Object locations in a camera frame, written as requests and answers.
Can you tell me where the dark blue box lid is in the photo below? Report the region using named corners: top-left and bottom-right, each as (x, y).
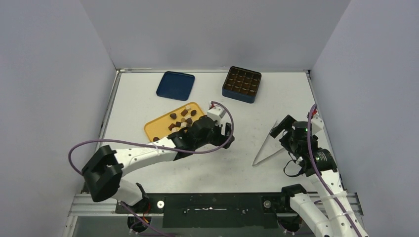
top-left (156, 71), bottom-right (195, 101)

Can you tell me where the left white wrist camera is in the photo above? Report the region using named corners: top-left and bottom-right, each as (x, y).
top-left (207, 105), bottom-right (226, 123)

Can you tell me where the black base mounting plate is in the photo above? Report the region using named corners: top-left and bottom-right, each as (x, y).
top-left (116, 192), bottom-right (302, 230)

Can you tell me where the yellow plastic tray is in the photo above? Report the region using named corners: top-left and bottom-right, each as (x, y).
top-left (144, 102), bottom-right (206, 142)

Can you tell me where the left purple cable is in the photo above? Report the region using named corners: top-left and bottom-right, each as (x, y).
top-left (68, 101), bottom-right (235, 176)

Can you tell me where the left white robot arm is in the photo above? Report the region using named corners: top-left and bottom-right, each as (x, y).
top-left (82, 116), bottom-right (234, 212)

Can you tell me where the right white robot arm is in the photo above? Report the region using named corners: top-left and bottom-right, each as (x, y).
top-left (269, 115), bottom-right (368, 237)

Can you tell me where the dark blue chocolate box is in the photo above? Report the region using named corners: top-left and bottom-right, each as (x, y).
top-left (222, 66), bottom-right (262, 104)

